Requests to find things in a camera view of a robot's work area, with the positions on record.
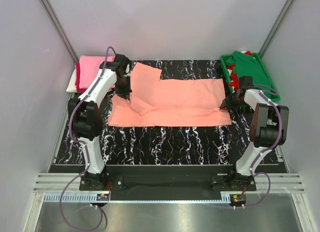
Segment green t shirt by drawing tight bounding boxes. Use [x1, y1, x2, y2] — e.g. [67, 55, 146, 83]
[232, 51, 271, 88]

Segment black marbled table mat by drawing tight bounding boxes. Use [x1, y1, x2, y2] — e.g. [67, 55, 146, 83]
[53, 60, 253, 165]

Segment left circuit board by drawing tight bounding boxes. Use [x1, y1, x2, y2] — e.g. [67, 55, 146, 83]
[96, 193, 110, 201]

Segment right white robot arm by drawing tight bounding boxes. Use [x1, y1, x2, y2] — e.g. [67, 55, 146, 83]
[219, 76, 290, 191]

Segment salmon pink t shirt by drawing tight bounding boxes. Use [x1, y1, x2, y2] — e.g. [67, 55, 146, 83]
[108, 62, 232, 127]

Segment circuit board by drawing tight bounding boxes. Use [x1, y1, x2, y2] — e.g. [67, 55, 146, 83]
[96, 193, 110, 201]
[232, 194, 247, 202]

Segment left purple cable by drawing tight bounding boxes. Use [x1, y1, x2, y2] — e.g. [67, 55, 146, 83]
[59, 46, 117, 230]

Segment red and white shirt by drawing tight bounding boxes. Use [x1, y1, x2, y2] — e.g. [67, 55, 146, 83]
[224, 50, 253, 91]

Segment aluminium frame rail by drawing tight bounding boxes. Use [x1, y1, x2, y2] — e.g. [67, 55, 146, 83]
[33, 173, 305, 204]

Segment light pink folded shirt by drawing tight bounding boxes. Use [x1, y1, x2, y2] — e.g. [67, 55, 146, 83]
[79, 55, 105, 89]

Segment green plastic bin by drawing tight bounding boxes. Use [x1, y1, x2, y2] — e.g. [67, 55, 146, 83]
[220, 52, 281, 102]

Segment white folded shirt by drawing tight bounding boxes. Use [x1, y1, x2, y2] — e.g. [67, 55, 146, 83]
[66, 69, 77, 93]

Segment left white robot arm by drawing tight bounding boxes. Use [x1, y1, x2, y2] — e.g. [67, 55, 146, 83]
[68, 54, 132, 190]

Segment right circuit board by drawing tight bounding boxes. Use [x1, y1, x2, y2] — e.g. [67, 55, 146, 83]
[232, 194, 247, 202]

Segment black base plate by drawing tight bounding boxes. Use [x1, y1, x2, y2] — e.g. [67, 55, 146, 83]
[79, 165, 257, 192]

